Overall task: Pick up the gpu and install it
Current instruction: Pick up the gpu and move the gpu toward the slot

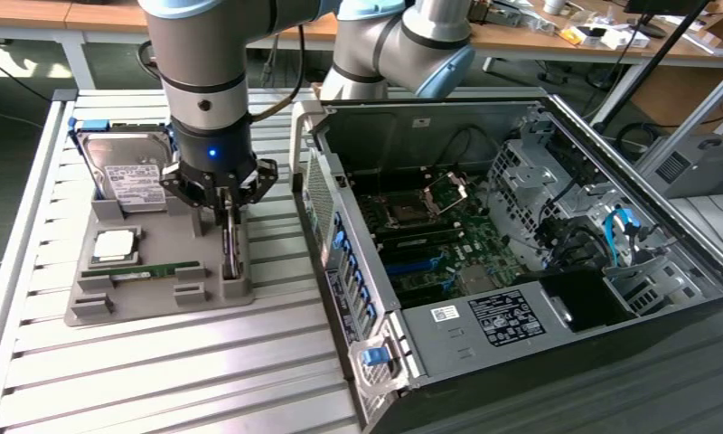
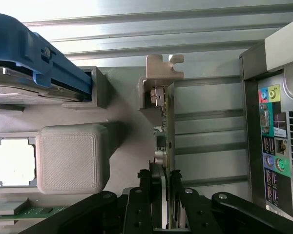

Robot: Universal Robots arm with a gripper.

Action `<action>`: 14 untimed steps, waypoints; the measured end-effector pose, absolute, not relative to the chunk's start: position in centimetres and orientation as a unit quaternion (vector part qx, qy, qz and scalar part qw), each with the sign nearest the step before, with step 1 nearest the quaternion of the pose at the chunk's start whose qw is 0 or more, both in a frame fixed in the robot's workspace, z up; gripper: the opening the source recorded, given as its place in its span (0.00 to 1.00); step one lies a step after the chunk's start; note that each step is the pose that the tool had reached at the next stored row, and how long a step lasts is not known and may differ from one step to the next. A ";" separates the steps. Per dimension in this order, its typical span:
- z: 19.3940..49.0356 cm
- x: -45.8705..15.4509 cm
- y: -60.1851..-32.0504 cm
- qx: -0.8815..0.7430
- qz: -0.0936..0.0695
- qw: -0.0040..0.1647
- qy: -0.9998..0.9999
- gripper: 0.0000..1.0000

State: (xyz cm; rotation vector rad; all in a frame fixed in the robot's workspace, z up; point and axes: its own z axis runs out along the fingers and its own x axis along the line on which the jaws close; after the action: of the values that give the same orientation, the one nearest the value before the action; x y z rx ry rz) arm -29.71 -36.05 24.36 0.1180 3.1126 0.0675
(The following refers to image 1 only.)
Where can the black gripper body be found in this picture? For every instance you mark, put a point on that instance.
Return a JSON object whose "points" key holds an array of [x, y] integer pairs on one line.
{"points": [[213, 149]]}

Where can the graphics card with black fan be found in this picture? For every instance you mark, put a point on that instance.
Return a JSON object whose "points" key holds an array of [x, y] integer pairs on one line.
{"points": [[233, 253]]}

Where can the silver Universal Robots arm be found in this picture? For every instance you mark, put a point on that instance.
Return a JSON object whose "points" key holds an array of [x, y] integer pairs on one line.
{"points": [[198, 59]]}

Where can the open grey PC case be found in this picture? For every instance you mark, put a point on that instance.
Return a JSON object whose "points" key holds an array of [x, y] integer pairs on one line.
{"points": [[315, 181]]}

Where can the hard disk in blue caddy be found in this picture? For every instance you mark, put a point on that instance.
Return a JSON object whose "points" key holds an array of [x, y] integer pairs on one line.
{"points": [[126, 153]]}

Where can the silver CPU chip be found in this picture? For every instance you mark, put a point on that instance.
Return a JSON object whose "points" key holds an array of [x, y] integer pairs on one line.
{"points": [[114, 246]]}

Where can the green RAM stick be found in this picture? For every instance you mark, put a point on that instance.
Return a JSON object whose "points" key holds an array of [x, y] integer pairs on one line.
{"points": [[150, 271]]}

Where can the thin metal locking lever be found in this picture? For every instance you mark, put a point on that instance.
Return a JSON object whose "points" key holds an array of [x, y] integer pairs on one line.
{"points": [[378, 185]]}

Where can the CPU socket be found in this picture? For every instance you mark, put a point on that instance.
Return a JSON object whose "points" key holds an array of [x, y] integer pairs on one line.
{"points": [[406, 210]]}

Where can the grey plastic parts rack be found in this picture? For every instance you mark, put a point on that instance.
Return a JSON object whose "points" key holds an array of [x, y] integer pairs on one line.
{"points": [[143, 303]]}

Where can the blue expansion slot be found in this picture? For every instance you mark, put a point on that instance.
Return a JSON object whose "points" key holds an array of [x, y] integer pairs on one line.
{"points": [[409, 267]]}

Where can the metal socket cover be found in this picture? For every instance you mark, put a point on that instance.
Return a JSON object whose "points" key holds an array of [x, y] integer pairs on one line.
{"points": [[454, 177]]}

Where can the green motherboard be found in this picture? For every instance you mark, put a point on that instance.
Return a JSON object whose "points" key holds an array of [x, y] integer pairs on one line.
{"points": [[487, 253]]}

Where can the silver chipset heatsink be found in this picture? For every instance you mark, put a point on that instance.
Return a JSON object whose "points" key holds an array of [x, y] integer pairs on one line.
{"points": [[477, 279]]}

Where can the blue case latch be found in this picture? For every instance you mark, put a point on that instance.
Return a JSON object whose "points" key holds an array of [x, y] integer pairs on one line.
{"points": [[373, 356]]}

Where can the silver perforated disk bay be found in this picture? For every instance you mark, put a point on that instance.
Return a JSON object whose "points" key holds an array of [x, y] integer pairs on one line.
{"points": [[521, 172]]}

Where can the grey power supply with labels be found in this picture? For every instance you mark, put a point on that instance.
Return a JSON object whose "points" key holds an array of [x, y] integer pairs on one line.
{"points": [[446, 348]]}

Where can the grey metal device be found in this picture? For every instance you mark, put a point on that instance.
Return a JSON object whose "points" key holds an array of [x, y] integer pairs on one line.
{"points": [[511, 13]]}

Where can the white cup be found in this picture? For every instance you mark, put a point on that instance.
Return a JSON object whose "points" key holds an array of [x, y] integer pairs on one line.
{"points": [[555, 5]]}

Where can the white packaging box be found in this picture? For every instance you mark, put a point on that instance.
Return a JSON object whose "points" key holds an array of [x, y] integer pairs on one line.
{"points": [[623, 40]]}

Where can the black stand pole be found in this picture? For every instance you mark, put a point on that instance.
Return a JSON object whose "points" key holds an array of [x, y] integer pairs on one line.
{"points": [[657, 59]]}

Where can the black monitor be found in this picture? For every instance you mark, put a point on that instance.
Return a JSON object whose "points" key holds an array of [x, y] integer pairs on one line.
{"points": [[650, 5]]}

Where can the grey computer tower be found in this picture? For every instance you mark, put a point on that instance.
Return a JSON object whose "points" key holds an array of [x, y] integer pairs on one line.
{"points": [[716, 172]]}

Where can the wooden desk white frame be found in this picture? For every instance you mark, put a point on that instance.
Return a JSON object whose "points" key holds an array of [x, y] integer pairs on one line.
{"points": [[518, 43], [36, 18]]}

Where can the aluminium profile frame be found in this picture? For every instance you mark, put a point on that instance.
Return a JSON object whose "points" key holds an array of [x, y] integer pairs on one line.
{"points": [[699, 110]]}

